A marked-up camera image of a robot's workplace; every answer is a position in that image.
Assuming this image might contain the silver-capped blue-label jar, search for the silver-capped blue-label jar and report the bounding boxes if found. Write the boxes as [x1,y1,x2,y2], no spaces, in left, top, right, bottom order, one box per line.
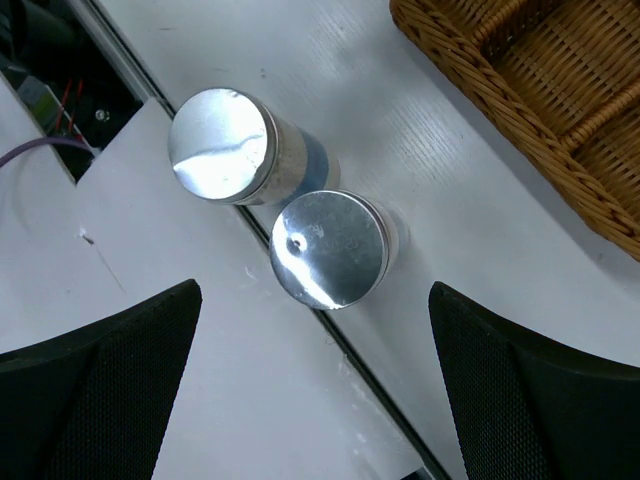
[269,190,409,311]
[168,88,341,205]

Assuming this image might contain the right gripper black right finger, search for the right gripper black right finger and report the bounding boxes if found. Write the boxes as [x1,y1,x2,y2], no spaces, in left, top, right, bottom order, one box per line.
[429,282,639,479]

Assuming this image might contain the brown wicker basket tray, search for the brown wicker basket tray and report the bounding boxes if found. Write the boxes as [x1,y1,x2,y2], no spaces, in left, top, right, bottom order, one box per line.
[389,1,639,257]

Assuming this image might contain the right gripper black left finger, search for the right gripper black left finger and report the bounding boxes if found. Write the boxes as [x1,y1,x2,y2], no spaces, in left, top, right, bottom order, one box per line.
[1,279,202,479]

